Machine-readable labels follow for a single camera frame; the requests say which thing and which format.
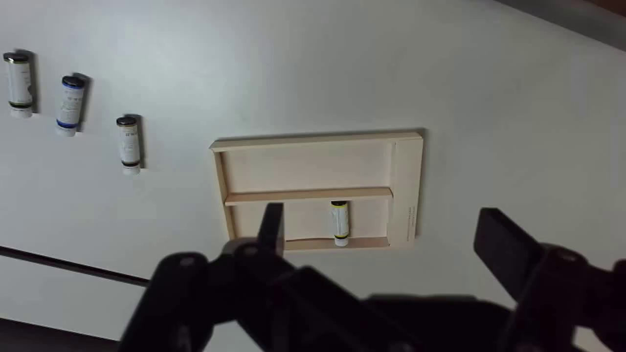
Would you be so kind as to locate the wooden tray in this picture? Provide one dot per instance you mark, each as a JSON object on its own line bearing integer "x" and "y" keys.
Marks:
{"x": 408, "y": 182}

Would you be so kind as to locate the white bottle green band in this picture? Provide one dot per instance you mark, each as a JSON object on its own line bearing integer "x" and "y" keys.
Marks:
{"x": 339, "y": 225}

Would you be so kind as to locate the white bottle blue band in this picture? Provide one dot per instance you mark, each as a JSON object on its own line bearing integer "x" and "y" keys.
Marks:
{"x": 71, "y": 104}

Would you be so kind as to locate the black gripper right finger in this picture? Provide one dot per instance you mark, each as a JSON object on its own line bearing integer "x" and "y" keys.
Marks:
{"x": 560, "y": 293}

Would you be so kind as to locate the white bottle black band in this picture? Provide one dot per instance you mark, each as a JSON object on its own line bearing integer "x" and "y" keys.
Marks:
{"x": 20, "y": 80}
{"x": 130, "y": 145}

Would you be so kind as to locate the grey side divider panel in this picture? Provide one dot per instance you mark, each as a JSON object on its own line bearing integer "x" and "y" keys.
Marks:
{"x": 568, "y": 20}

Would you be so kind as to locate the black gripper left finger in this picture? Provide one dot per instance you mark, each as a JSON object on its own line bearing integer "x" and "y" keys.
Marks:
{"x": 189, "y": 293}

